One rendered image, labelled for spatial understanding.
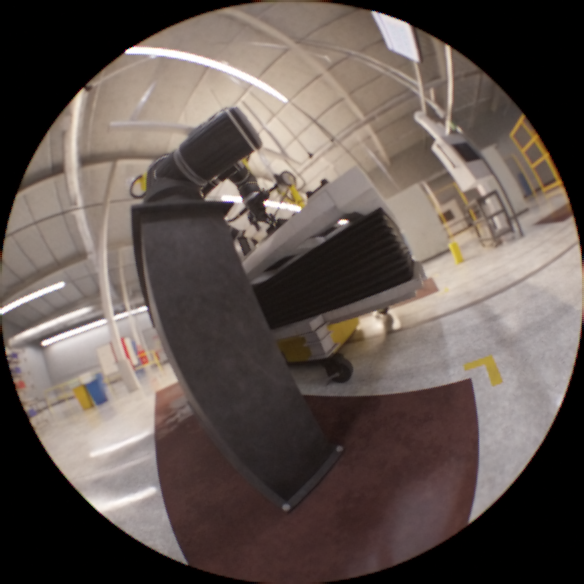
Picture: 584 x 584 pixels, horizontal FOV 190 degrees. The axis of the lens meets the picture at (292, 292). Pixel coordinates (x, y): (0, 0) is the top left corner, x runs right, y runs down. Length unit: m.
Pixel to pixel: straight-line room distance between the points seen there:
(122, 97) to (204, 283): 10.05
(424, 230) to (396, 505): 5.40
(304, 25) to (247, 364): 10.84
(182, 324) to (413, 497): 0.68
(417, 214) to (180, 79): 10.35
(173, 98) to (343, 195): 9.80
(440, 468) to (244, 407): 0.54
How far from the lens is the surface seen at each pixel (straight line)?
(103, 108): 10.45
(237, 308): 0.43
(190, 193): 0.63
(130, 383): 5.80
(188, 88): 9.95
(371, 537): 0.56
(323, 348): 0.96
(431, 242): 5.46
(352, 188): 0.56
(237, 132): 0.60
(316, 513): 0.62
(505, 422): 0.69
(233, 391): 0.41
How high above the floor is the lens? 0.55
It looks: 3 degrees up
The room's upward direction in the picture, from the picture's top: 24 degrees counter-clockwise
